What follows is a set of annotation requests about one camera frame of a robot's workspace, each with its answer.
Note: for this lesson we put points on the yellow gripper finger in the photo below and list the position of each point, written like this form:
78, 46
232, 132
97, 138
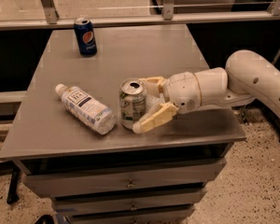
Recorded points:
154, 85
157, 115

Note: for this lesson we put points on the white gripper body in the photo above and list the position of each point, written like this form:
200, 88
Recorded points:
181, 91

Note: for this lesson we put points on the silver green 7up can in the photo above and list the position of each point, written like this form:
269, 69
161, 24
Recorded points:
132, 101

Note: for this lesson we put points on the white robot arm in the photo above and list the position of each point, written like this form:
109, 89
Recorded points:
246, 77

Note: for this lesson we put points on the clear plastic bottle white cap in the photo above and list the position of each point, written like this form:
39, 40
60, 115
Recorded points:
87, 109

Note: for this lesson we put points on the blue pepsi can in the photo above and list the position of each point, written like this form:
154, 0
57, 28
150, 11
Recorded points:
85, 37

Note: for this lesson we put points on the grey drawer cabinet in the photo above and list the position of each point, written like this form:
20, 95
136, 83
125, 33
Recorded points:
73, 140

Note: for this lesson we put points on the top grey drawer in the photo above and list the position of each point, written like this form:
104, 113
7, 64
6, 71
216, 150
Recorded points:
116, 179

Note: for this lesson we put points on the grey drawer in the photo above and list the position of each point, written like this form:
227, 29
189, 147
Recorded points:
128, 202
135, 217
116, 179

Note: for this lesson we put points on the middle grey drawer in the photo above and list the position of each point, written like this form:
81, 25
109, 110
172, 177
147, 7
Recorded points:
128, 202

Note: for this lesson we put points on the bottom grey drawer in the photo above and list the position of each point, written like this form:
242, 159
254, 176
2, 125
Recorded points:
135, 217

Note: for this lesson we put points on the black stand leg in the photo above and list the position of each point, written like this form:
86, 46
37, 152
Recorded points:
12, 195

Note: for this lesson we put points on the metal railing frame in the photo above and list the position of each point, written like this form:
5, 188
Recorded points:
61, 14

